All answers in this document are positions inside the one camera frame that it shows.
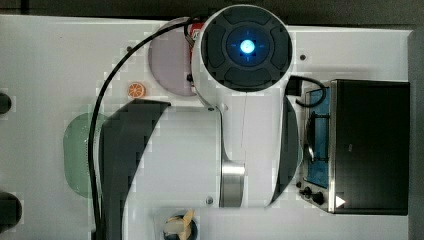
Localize black knob upper left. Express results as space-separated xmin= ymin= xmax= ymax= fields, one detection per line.
xmin=0 ymin=93 xmax=12 ymax=114

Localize grey round plate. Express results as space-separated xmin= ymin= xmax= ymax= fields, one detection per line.
xmin=148 ymin=27 xmax=195 ymax=97

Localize green mug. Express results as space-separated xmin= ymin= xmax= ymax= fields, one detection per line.
xmin=296 ymin=141 xmax=303 ymax=174

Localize orange slice toy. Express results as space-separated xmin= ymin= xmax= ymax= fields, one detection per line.
xmin=128 ymin=82 xmax=146 ymax=99

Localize green oval strainer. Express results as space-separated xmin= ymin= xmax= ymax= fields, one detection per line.
xmin=63 ymin=113 xmax=92 ymax=199

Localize red ketchup bottle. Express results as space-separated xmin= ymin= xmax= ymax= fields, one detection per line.
xmin=189 ymin=22 xmax=204 ymax=94

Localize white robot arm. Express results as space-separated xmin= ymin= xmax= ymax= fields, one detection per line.
xmin=98 ymin=5 xmax=299 ymax=240

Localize black knob lower left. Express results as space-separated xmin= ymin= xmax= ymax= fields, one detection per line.
xmin=0 ymin=191 xmax=22 ymax=233

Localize black toaster oven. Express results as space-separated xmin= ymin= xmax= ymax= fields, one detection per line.
xmin=297 ymin=79 xmax=410 ymax=216

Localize black knob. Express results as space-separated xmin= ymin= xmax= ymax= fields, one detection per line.
xmin=0 ymin=191 xmax=22 ymax=233
xmin=0 ymin=93 xmax=12 ymax=114

